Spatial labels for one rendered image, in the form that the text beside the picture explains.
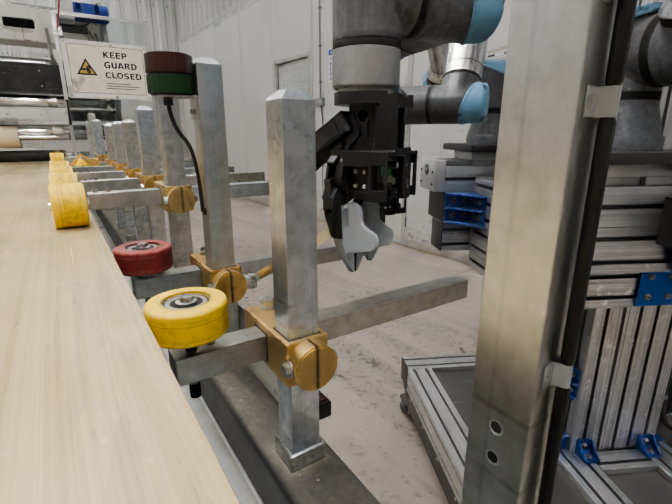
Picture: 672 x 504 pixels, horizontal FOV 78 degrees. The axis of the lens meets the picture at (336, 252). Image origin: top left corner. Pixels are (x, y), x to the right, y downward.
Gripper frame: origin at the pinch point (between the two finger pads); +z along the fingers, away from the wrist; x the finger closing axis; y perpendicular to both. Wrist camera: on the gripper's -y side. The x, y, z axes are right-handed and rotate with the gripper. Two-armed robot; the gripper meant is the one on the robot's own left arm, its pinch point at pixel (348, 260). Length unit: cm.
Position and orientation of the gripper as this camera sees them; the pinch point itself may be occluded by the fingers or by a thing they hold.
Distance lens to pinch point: 53.7
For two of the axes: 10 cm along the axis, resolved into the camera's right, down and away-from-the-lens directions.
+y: 8.0, 1.6, -5.8
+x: 6.0, -2.2, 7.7
